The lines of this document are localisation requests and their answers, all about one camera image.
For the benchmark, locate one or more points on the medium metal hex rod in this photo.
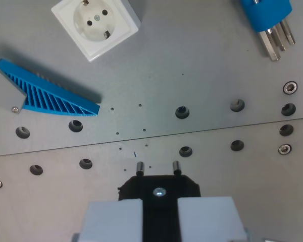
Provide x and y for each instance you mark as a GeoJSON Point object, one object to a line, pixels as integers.
{"type": "Point", "coordinates": [280, 39]}

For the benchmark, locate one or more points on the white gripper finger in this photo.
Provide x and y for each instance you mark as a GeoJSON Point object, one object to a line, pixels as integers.
{"type": "Point", "coordinates": [113, 221]}
{"type": "Point", "coordinates": [207, 219]}

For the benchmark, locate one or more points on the black two-pin plug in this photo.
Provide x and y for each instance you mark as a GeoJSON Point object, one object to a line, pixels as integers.
{"type": "Point", "coordinates": [161, 201]}

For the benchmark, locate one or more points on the thin metal hex rod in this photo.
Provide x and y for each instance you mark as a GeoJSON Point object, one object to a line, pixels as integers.
{"type": "Point", "coordinates": [288, 32]}

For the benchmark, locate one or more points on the white wall socket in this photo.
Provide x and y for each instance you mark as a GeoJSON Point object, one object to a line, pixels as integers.
{"type": "Point", "coordinates": [96, 25]}

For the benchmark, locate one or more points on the thick metal hex rod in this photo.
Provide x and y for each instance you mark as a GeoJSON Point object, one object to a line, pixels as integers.
{"type": "Point", "coordinates": [270, 46]}

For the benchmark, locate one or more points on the blue ribbed wedge part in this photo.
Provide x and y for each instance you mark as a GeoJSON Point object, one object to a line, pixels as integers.
{"type": "Point", "coordinates": [53, 97]}

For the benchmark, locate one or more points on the blue rod holder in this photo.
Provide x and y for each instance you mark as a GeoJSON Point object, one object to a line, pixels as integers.
{"type": "Point", "coordinates": [265, 12]}

